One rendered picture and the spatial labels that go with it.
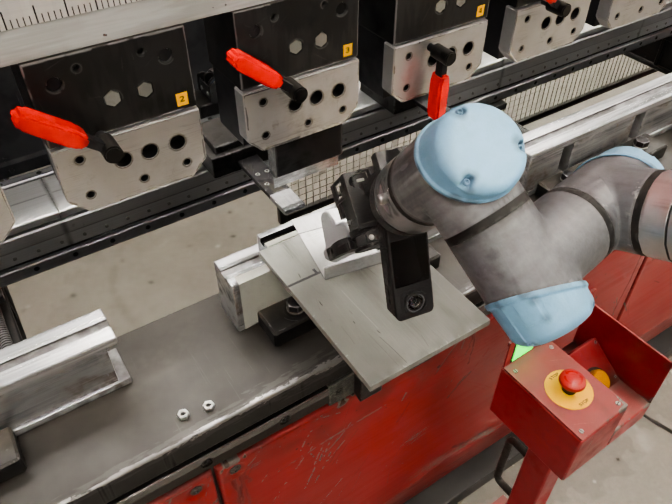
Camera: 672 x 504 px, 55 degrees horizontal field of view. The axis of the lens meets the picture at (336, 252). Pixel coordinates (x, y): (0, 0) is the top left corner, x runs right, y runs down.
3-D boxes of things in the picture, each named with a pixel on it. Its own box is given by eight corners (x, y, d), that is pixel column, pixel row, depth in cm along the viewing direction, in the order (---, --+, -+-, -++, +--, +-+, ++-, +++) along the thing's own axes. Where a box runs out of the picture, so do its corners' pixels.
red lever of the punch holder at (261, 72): (242, 53, 60) (311, 91, 67) (222, 37, 63) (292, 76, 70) (232, 69, 60) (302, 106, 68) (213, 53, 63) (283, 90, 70)
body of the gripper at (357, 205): (387, 174, 74) (427, 139, 63) (409, 244, 73) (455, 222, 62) (326, 189, 72) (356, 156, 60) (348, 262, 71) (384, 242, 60)
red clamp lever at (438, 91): (437, 126, 82) (446, 54, 75) (417, 112, 84) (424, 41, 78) (448, 121, 82) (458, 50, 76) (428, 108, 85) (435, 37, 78)
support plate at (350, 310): (370, 392, 71) (370, 387, 71) (259, 256, 88) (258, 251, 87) (489, 325, 79) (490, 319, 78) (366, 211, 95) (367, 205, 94)
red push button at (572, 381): (569, 407, 95) (575, 393, 93) (548, 389, 98) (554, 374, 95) (586, 394, 97) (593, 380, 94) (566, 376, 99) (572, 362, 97)
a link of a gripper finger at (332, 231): (318, 219, 81) (355, 197, 73) (332, 264, 80) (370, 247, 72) (297, 224, 79) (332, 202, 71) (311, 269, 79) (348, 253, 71)
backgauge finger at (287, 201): (259, 232, 92) (256, 205, 89) (186, 147, 108) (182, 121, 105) (329, 203, 97) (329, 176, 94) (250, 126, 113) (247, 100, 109)
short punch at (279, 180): (278, 192, 84) (273, 129, 77) (270, 184, 85) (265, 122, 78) (342, 167, 87) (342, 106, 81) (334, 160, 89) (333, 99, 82)
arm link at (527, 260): (641, 273, 52) (568, 159, 52) (565, 348, 46) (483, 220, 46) (570, 294, 59) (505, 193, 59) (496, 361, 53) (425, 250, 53)
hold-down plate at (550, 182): (555, 210, 113) (559, 197, 111) (533, 194, 116) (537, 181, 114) (663, 157, 125) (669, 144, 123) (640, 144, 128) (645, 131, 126)
